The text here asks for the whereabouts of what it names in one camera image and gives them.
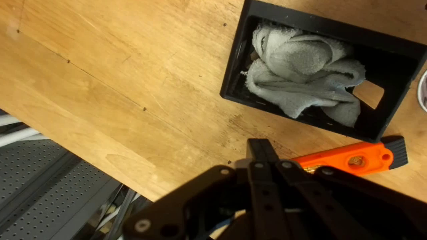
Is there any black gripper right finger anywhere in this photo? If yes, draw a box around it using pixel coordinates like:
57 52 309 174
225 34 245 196
276 160 427 240

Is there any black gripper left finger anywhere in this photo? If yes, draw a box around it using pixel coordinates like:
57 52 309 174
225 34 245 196
121 138 290 240

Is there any white terry towel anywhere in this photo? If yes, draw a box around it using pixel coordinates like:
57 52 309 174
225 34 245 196
238 22 368 130

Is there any black perforated box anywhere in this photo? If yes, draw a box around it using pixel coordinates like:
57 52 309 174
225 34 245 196
218 0 427 144

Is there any orange and black level tool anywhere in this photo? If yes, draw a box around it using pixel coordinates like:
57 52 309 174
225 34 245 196
290 135 409 178

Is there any white paper cup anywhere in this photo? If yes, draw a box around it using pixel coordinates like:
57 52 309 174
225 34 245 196
416 71 427 114

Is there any grey perforated metal plate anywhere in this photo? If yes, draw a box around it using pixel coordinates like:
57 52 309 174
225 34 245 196
0 108 150 240

